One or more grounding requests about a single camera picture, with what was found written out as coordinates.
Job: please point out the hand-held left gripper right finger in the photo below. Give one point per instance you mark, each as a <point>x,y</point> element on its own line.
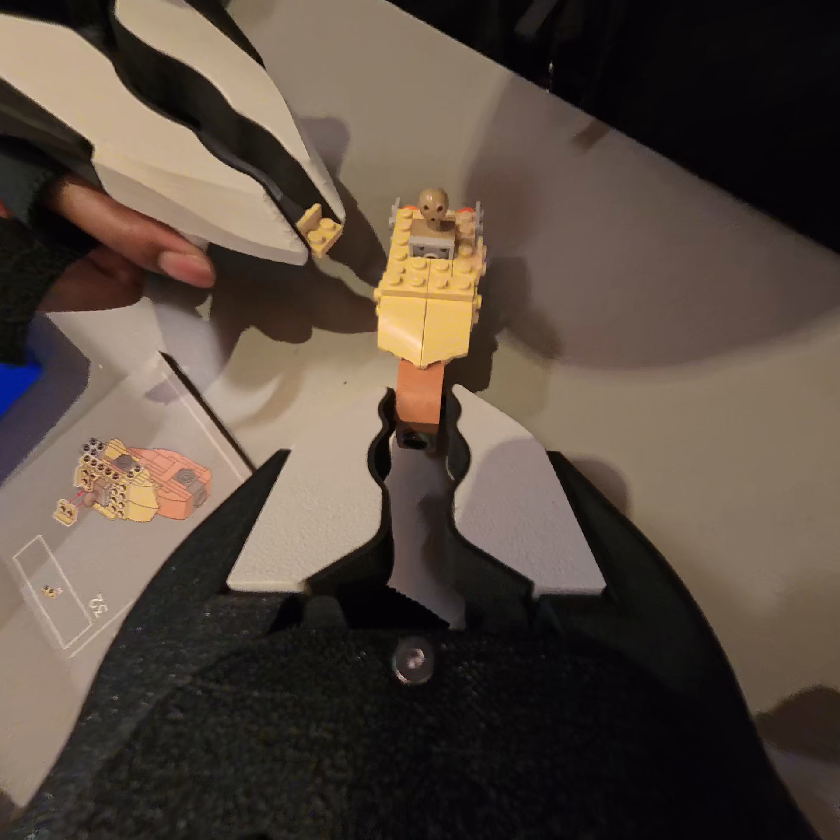
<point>525,518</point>

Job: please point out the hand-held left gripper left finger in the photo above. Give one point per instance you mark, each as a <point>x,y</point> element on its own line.
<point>315,512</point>

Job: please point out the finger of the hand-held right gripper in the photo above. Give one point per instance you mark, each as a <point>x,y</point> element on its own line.
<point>151,170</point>
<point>216,52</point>

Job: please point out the small tan brick plate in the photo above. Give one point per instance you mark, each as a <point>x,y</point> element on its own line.
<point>321,229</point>

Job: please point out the tan brick vehicle model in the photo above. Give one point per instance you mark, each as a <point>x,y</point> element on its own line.
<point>426,308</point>

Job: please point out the grey desk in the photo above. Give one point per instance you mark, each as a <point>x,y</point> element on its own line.
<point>623,295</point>

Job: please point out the person's right hand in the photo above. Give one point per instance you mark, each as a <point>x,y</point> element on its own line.
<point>131,243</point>

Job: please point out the grey instruction booklet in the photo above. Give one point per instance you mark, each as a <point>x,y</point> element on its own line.
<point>98,525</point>

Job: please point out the blue plastic bin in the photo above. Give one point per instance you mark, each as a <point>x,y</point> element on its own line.
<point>16,394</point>

